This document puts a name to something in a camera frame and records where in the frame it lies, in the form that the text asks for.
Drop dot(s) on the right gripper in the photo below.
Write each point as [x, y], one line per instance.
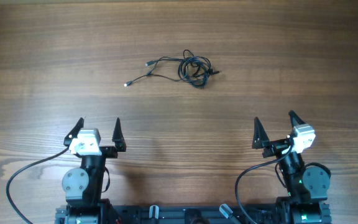
[261, 139]

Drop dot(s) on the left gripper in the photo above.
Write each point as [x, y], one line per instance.
[110, 152]

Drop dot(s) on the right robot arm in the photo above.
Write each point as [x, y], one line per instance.
[307, 184]

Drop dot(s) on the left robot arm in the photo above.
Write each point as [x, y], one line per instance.
[83, 186]

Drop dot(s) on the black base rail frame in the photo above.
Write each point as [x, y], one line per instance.
[194, 214]

